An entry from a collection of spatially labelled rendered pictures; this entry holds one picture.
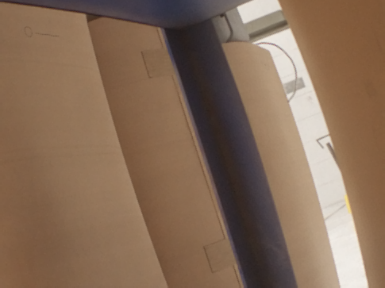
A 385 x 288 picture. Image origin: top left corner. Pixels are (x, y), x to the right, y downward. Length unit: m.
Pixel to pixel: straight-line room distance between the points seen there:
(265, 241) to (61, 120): 0.29
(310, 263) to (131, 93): 0.65
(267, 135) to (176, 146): 0.45
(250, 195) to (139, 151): 0.44
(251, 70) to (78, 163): 0.79
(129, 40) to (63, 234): 0.46
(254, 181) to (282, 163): 0.87
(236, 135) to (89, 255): 0.22
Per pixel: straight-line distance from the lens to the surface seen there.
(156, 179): 0.94
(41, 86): 0.68
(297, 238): 1.37
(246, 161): 0.53
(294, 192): 1.39
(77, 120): 0.72
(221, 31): 1.57
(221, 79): 0.54
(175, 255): 0.94
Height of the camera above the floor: 0.70
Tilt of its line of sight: 8 degrees up
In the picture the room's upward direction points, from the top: 18 degrees counter-clockwise
